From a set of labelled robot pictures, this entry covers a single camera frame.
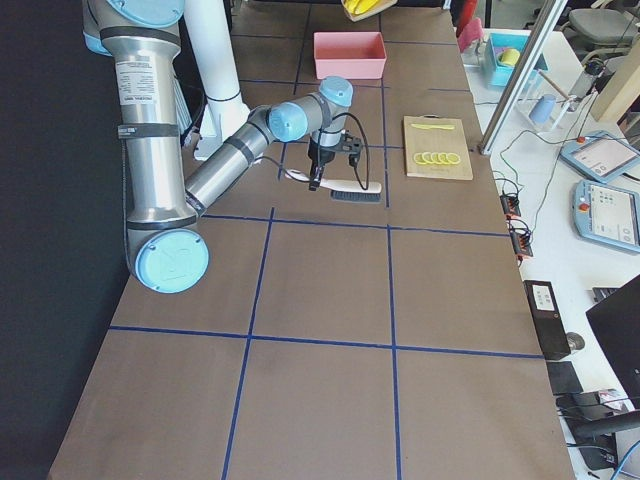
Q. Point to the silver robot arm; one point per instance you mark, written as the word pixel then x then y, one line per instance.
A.
pixel 164 250

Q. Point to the light blue storage box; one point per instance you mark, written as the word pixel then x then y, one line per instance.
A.
pixel 501 55

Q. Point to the blue plastic cup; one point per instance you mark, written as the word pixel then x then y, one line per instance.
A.
pixel 542 110

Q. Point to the wooden cutting board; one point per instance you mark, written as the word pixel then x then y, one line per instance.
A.
pixel 425 150

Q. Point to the black monitor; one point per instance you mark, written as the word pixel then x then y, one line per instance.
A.
pixel 614 320

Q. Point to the white hand brush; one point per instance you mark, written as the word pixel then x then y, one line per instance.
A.
pixel 340 190

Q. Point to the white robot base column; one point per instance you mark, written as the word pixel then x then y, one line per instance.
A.
pixel 225 111

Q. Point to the pink plastic bin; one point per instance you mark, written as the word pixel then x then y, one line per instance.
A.
pixel 358 55

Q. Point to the black electronics box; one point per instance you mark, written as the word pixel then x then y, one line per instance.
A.
pixel 547 320

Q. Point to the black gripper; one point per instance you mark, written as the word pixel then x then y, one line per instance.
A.
pixel 320 156

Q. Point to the blue teach pendant upper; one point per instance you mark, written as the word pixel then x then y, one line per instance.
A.
pixel 599 156

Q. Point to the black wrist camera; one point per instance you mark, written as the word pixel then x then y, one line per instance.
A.
pixel 351 147

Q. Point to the yellow-green toy knife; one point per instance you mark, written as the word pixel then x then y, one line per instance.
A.
pixel 445 127

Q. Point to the blue teach pendant lower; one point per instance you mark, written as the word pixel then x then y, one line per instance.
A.
pixel 607 215

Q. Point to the blue teach pendant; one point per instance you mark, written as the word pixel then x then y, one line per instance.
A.
pixel 599 156
pixel 607 215

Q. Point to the aluminium frame post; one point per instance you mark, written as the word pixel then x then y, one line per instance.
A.
pixel 549 15

